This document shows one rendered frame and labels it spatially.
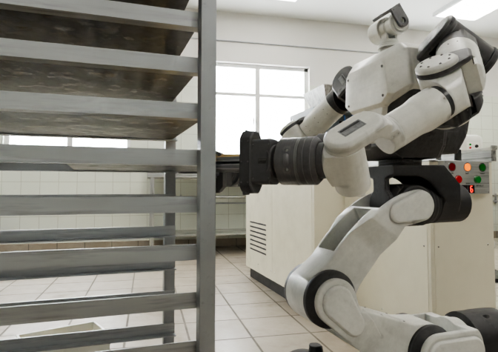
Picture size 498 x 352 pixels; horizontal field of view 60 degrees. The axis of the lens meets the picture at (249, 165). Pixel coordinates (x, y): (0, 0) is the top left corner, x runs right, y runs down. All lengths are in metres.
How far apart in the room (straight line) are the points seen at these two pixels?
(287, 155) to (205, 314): 0.33
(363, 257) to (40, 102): 0.83
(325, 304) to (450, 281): 1.03
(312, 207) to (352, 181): 1.69
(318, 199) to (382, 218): 1.29
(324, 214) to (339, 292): 1.38
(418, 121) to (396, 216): 0.43
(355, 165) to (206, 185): 0.27
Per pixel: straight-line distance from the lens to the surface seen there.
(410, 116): 0.81
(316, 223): 2.44
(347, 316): 1.13
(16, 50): 0.86
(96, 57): 0.85
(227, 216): 5.48
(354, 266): 1.17
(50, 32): 1.01
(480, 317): 1.49
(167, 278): 1.27
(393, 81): 1.19
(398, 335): 1.29
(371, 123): 0.75
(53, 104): 0.83
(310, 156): 0.75
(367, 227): 1.16
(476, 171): 2.07
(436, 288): 2.00
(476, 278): 2.14
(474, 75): 0.94
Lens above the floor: 0.72
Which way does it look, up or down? 3 degrees up
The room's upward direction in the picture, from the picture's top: straight up
